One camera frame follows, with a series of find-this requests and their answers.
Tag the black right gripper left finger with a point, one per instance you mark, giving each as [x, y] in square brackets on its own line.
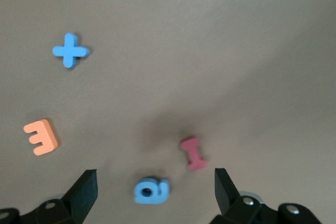
[81, 197]

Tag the blue foam letter X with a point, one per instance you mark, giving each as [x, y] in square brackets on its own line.
[69, 51]

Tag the orange foam letter E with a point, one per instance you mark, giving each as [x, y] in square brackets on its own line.
[50, 137]

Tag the blue foam letter P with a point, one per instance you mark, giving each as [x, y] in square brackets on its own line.
[160, 192]

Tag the brown table cover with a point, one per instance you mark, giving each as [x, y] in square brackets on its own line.
[183, 51]

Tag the red foam letter I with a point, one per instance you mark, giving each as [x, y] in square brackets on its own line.
[194, 153]

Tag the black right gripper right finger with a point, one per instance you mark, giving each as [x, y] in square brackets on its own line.
[225, 200]

